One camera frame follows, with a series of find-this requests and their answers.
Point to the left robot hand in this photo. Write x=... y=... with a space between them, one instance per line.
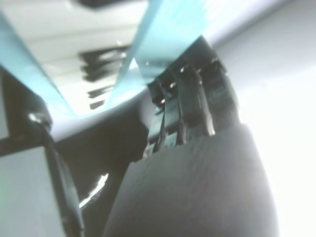
x=197 y=187

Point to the light blue printed box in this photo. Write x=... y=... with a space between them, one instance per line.
x=163 y=42

